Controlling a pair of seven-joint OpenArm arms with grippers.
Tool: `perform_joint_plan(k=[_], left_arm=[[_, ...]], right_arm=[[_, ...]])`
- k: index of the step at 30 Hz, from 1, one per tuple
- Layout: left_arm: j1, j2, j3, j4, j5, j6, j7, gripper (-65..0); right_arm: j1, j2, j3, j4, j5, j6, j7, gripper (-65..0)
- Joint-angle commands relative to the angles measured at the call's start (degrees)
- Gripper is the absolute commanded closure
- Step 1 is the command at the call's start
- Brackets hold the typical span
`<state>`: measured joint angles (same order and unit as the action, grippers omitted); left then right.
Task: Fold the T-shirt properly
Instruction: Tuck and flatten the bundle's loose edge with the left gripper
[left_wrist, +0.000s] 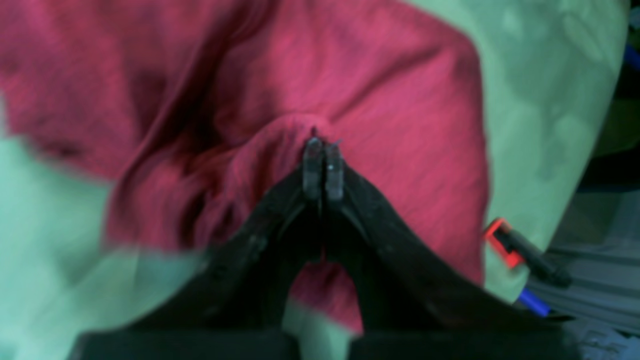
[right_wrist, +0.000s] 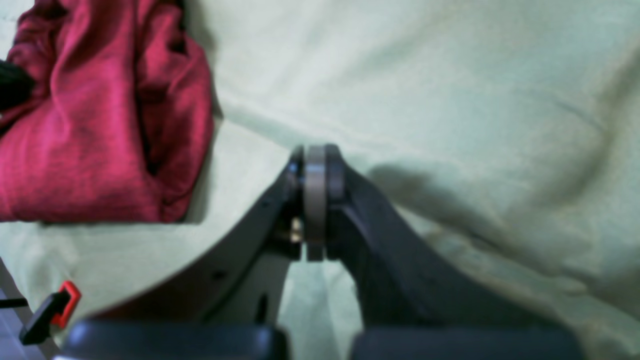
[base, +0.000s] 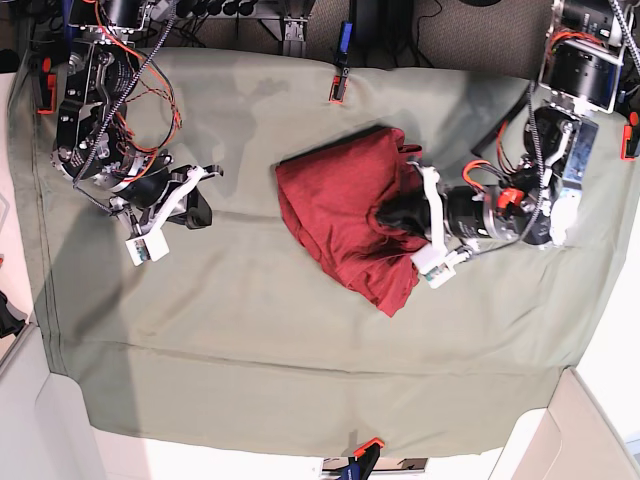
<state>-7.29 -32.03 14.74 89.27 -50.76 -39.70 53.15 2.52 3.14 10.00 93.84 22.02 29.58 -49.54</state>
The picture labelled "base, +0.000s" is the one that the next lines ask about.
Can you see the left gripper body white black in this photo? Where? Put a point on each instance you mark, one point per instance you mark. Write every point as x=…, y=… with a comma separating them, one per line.
x=468, y=212

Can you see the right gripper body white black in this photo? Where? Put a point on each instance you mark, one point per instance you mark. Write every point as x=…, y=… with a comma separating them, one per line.
x=149, y=201

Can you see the red T-shirt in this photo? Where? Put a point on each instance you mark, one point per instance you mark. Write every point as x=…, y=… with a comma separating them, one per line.
x=329, y=199

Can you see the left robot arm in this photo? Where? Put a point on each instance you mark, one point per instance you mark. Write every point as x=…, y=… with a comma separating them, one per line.
x=543, y=145

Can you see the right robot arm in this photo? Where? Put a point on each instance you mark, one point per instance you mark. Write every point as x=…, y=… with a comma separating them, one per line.
x=110, y=64

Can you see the green table cloth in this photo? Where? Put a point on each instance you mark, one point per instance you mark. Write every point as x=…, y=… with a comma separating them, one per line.
x=238, y=340

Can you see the blue clamp top centre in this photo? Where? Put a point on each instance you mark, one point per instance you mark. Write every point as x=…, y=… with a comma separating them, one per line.
x=340, y=79

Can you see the orange clamp top left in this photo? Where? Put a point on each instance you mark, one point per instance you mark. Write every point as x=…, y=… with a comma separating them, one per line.
x=44, y=84

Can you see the orange clamp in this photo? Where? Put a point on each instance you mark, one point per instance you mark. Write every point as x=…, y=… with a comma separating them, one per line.
x=361, y=464
x=44, y=84

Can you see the black power adapters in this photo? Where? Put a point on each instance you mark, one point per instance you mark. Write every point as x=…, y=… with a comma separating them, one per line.
x=377, y=22

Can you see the orange clamp right edge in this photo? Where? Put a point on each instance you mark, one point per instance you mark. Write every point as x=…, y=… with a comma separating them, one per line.
x=630, y=138

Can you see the orange clamp bottom centre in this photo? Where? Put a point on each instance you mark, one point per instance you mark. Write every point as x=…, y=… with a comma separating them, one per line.
x=361, y=464

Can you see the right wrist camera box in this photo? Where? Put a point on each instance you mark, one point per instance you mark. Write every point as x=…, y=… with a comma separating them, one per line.
x=149, y=247

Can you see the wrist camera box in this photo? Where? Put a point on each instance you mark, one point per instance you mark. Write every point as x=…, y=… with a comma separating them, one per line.
x=435, y=265
x=149, y=247

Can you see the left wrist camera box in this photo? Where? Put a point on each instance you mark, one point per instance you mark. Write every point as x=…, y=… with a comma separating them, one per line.
x=435, y=265

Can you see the aluminium table leg bracket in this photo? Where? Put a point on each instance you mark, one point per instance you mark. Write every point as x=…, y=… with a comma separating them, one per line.
x=294, y=40

